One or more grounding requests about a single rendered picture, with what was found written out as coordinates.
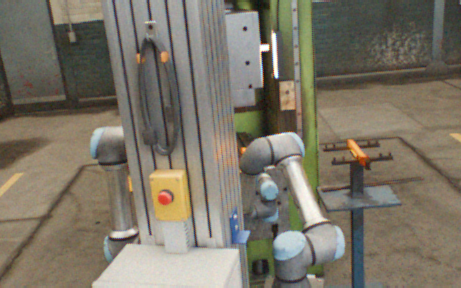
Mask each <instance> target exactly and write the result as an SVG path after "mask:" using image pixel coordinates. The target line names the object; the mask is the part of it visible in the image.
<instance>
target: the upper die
mask: <svg viewBox="0 0 461 288"><path fill-rule="evenodd" d="M248 88H249V89H240V90H233V91H232V97H233V106H234V108H239V107H245V106H252V105H255V96H254V89H252V88H251V87H250V86H249V85H248Z"/></svg>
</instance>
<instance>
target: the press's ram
mask: <svg viewBox="0 0 461 288"><path fill-rule="evenodd" d="M225 22H226V32H227V41H228V51H229V69H230V78H231V88H232V91H233V90H240V89H249V88H248V85H249V86H250V87H251V88H252V89H254V88H261V87H262V63H261V51H268V45H267V44H265V45H260V39H259V26H258V11H251V10H247V9H244V8H243V9H235V12H225Z"/></svg>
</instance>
